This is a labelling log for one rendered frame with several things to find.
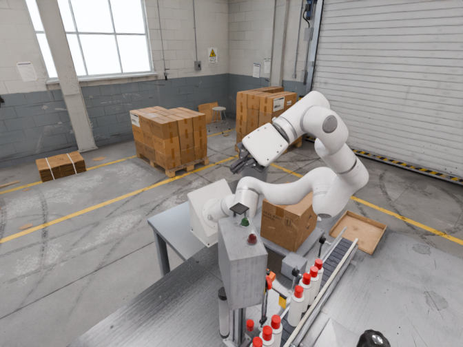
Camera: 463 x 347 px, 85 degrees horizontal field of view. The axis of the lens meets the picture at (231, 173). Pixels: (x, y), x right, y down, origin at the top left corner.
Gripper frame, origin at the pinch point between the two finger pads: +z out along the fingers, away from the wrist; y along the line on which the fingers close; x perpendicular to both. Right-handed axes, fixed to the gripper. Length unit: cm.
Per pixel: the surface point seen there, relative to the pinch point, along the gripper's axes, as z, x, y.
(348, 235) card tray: -41, 102, 58
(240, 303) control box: 22.3, 5.3, 29.3
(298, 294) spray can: 8, 38, 46
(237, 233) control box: 11.2, 1.5, 14.2
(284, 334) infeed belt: 23, 47, 57
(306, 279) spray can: 2, 42, 45
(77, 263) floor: 160, 185, -64
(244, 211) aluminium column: 5.8, 5.4, 10.7
